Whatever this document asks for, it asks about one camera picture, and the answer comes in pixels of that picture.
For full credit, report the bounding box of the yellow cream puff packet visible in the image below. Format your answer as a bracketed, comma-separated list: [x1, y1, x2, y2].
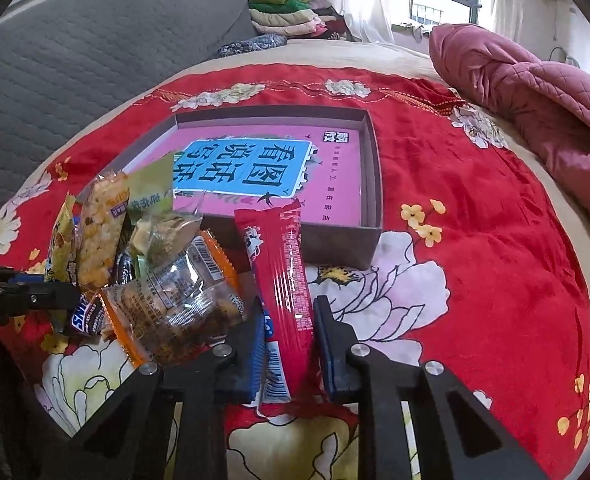
[44, 194, 76, 282]

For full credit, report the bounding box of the red stick snack packet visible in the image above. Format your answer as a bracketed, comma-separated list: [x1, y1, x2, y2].
[234, 202, 319, 404]

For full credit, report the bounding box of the snickers bar wrapper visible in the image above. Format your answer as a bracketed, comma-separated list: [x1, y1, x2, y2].
[69, 292, 105, 336]

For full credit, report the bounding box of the rice cracker snack packet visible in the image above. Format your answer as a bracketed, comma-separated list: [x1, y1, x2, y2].
[76, 171, 130, 289]

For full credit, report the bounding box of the clear orange-edged snack bag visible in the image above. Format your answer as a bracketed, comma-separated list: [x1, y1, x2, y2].
[101, 231, 247, 367]

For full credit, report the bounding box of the red floral bedspread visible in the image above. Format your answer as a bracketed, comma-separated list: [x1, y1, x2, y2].
[0, 64, 590, 479]

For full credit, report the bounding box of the green tea snack packet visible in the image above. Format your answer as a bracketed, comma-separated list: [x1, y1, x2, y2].
[128, 152, 175, 224]

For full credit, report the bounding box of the grey quilted headboard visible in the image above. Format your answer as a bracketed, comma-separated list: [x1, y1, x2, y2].
[0, 0, 255, 209]

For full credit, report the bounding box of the grey cardboard box lid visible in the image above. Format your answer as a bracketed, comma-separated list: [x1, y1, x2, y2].
[107, 105, 383, 270]

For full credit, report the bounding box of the pink quilted blanket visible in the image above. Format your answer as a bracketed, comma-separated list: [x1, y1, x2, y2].
[429, 24, 590, 217]

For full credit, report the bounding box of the stack of folded clothes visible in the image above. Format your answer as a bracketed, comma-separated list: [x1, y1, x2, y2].
[247, 0, 353, 40]

